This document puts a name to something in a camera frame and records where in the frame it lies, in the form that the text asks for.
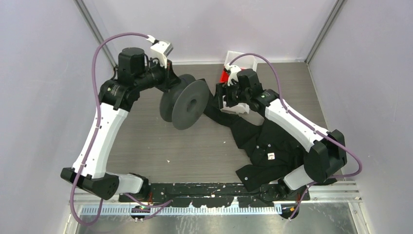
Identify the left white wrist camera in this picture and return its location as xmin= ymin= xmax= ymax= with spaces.
xmin=147 ymin=35 xmax=173 ymax=69

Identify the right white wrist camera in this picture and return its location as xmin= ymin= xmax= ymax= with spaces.
xmin=224 ymin=63 xmax=242 ymax=86

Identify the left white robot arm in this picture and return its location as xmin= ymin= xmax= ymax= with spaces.
xmin=60 ymin=47 xmax=181 ymax=202

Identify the red middle bin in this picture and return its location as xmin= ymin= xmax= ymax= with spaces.
xmin=219 ymin=67 xmax=230 ymax=83

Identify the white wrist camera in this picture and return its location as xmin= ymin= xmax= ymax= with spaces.
xmin=224 ymin=63 xmax=242 ymax=86
xmin=147 ymin=35 xmax=173 ymax=69

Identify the clear bin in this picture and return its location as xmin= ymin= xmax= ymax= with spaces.
xmin=220 ymin=101 xmax=250 ymax=115
xmin=224 ymin=51 xmax=257 ymax=71

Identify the clear far bin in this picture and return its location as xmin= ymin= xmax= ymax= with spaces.
xmin=224 ymin=51 xmax=257 ymax=71

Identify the slotted cable duct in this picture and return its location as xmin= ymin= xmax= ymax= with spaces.
xmin=100 ymin=204 xmax=282 ymax=216

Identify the black shirt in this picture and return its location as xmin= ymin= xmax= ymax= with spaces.
xmin=204 ymin=92 xmax=308 ymax=192

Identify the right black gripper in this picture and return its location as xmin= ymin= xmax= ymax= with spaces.
xmin=211 ymin=78 xmax=250 ymax=109

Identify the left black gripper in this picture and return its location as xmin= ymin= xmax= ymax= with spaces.
xmin=135 ymin=56 xmax=181 ymax=92

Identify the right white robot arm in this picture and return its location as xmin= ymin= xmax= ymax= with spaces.
xmin=215 ymin=65 xmax=347 ymax=200

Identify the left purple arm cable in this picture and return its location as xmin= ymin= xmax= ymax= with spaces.
xmin=69 ymin=32 xmax=173 ymax=227

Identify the dark grey cable spool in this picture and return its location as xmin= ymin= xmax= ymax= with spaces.
xmin=159 ymin=74 xmax=210 ymax=130

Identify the clear near bin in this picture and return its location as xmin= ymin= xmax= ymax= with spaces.
xmin=220 ymin=101 xmax=250 ymax=115

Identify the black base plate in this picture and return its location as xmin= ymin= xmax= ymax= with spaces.
xmin=119 ymin=182 xmax=310 ymax=208

